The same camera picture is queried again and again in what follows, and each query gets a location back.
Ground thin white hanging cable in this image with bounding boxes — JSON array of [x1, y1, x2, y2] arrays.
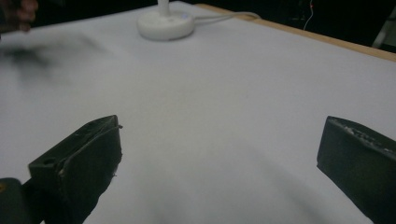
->
[[303, 0, 315, 32]]

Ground grey metal stand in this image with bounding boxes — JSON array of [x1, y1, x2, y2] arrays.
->
[[372, 7, 396, 49]]

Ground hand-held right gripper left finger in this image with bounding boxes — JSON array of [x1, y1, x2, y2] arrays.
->
[[28, 114, 123, 224]]

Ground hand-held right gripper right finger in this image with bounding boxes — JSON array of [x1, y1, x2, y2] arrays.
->
[[317, 116, 396, 224]]

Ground white round lamp base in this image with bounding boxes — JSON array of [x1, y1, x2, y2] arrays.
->
[[136, 0, 196, 42]]

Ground white lamp cable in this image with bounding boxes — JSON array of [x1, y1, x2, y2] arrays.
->
[[192, 11, 262, 24]]

